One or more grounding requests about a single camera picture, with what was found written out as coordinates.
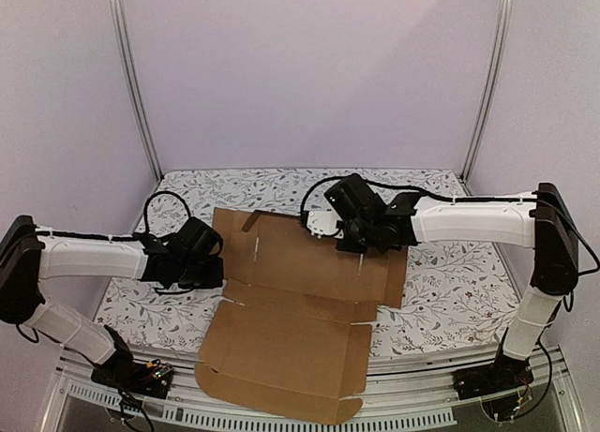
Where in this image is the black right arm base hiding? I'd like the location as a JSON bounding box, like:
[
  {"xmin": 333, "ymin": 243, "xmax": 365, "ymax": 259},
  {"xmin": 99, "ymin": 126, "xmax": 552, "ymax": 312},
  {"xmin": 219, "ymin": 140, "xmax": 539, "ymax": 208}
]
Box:
[{"xmin": 452, "ymin": 350, "xmax": 533, "ymax": 400}]

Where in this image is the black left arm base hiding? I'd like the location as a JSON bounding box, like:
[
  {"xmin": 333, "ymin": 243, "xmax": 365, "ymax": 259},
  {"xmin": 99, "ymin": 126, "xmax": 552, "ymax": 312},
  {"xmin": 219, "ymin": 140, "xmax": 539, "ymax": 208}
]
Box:
[{"xmin": 91, "ymin": 353, "xmax": 173, "ymax": 399}]

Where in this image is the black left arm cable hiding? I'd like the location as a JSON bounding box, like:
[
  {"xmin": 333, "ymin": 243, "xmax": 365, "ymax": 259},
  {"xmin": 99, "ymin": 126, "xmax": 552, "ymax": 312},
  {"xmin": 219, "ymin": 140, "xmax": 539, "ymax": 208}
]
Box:
[{"xmin": 142, "ymin": 191, "xmax": 194, "ymax": 241}]

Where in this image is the aluminium frame post left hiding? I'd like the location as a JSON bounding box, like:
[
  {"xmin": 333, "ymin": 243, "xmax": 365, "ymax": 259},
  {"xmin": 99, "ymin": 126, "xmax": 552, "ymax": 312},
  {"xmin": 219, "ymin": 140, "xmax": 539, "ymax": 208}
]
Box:
[{"xmin": 109, "ymin": 0, "xmax": 164, "ymax": 182}]

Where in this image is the aluminium frame post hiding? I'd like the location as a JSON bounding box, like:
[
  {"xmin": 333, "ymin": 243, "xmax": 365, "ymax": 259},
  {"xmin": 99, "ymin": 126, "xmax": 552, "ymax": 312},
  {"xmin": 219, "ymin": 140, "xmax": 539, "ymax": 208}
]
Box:
[
  {"xmin": 109, "ymin": 0, "xmax": 164, "ymax": 182},
  {"xmin": 459, "ymin": 0, "xmax": 514, "ymax": 185}
]

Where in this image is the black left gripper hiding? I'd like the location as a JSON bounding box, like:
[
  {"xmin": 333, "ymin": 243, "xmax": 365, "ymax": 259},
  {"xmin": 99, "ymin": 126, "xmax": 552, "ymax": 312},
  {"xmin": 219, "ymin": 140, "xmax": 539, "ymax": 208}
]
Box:
[{"xmin": 176, "ymin": 257, "xmax": 223, "ymax": 290}]

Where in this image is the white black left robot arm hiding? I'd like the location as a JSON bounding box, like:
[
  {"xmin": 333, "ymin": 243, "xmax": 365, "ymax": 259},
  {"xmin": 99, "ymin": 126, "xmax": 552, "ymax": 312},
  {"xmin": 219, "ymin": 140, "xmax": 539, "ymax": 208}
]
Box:
[{"xmin": 1, "ymin": 216, "xmax": 223, "ymax": 389}]

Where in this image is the aluminium frame post right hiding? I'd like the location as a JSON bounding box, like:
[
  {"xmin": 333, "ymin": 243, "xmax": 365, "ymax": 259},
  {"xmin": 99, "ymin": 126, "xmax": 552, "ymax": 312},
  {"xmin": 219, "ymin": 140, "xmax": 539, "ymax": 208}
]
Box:
[{"xmin": 459, "ymin": 0, "xmax": 514, "ymax": 185}]

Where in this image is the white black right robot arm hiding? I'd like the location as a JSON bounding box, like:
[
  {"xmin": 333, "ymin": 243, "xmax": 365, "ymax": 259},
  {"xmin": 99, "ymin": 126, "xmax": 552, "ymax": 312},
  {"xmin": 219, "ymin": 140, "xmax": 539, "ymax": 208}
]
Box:
[{"xmin": 324, "ymin": 173, "xmax": 579, "ymax": 391}]

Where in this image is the brown cardboard box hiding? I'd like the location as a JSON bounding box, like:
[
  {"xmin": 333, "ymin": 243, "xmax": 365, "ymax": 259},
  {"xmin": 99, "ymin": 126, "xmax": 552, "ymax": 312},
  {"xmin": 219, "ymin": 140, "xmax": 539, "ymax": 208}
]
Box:
[{"xmin": 195, "ymin": 208, "xmax": 407, "ymax": 425}]

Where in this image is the floral patterned table mat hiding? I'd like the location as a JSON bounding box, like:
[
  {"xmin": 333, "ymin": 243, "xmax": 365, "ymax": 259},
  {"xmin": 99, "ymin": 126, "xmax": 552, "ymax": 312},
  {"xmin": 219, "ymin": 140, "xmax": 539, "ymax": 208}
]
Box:
[{"xmin": 95, "ymin": 169, "xmax": 518, "ymax": 358}]

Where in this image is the aluminium front rail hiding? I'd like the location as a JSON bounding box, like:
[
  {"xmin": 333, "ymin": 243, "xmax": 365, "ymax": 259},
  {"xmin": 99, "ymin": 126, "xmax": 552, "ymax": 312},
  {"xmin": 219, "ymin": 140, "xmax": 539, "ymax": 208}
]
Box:
[{"xmin": 40, "ymin": 344, "xmax": 587, "ymax": 431}]

